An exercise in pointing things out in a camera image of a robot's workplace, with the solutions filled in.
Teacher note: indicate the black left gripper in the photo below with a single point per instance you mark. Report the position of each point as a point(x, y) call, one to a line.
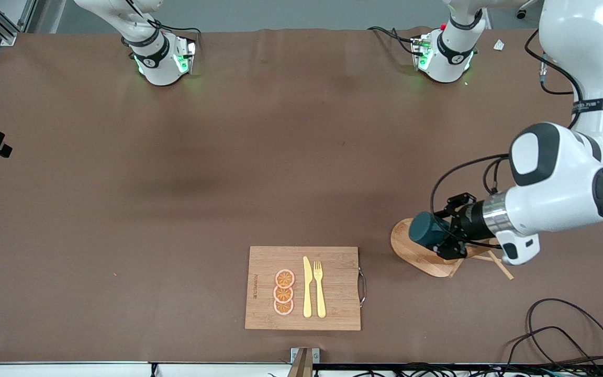
point(470, 218)

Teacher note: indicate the dark green cup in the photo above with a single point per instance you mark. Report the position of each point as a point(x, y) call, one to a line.
point(422, 230)

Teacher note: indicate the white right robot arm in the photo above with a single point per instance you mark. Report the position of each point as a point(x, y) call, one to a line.
point(160, 68)

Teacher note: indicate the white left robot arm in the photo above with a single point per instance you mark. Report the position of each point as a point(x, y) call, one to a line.
point(558, 193)

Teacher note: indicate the wooden mug tree stand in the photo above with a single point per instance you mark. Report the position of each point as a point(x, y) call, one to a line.
point(411, 254)

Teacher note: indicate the brown table cover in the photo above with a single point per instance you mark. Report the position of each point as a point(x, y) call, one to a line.
point(123, 157)

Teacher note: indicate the wooden cutting board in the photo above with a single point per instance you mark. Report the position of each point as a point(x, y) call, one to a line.
point(338, 288)

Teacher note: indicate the yellow plastic fork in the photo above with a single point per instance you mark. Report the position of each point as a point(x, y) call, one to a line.
point(320, 298)

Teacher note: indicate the yellow plastic knife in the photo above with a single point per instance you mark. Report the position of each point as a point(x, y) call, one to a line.
point(307, 293)

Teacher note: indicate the orange slice toy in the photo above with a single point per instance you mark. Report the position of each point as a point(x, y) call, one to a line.
point(285, 278)

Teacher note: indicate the white paper scrap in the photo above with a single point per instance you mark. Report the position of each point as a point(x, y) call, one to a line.
point(499, 45)

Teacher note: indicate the black caster wheel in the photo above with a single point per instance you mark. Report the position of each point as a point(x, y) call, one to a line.
point(521, 13)

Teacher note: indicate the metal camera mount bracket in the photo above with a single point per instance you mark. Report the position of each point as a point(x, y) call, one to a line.
point(304, 361)

